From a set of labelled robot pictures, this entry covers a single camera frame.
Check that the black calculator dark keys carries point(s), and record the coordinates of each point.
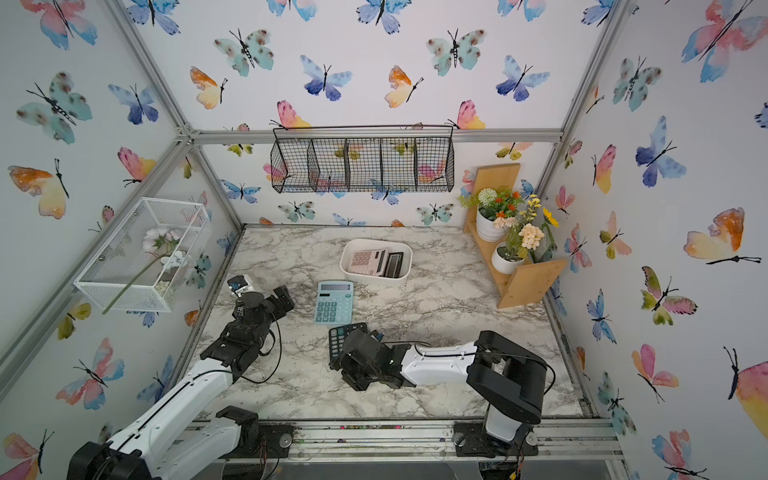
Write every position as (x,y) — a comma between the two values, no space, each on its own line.
(337,337)

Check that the light blue calculator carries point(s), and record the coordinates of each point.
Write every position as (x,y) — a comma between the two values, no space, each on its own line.
(334,303)

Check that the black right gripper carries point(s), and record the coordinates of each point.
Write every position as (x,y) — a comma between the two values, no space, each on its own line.
(342,365)

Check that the pink calculator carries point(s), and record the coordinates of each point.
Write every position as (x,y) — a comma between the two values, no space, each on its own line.
(368,262)

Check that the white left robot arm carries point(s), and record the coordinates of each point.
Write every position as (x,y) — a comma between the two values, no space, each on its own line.
(150,447)

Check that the artificial pink white flower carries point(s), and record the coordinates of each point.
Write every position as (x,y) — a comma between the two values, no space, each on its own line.
(149,288)

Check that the white plastic storage box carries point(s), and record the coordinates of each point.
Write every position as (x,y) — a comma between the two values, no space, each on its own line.
(369,244)

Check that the black wire wall basket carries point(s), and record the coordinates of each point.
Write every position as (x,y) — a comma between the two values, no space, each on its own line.
(416,158)

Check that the white pot orange flowers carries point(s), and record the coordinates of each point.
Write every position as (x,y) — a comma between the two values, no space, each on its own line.
(496,211)

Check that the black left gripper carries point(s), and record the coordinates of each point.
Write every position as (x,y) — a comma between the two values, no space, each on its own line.
(284,297)

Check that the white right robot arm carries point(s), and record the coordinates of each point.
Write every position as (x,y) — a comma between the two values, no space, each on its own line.
(512,379)

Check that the wooden corner shelf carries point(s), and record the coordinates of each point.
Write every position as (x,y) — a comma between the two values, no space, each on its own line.
(529,282)

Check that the white mesh wall box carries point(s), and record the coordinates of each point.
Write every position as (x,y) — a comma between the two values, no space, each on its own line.
(120,256)

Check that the white pot yellow flowers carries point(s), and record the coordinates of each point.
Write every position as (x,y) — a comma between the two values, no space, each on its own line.
(535,224)

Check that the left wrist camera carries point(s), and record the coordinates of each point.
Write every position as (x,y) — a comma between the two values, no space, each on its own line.
(239,285)

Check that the black calculator with grey keys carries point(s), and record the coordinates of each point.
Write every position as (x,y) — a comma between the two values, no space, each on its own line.
(393,265)

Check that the metal base rail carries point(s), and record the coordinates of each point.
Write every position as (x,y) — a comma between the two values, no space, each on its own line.
(424,440)

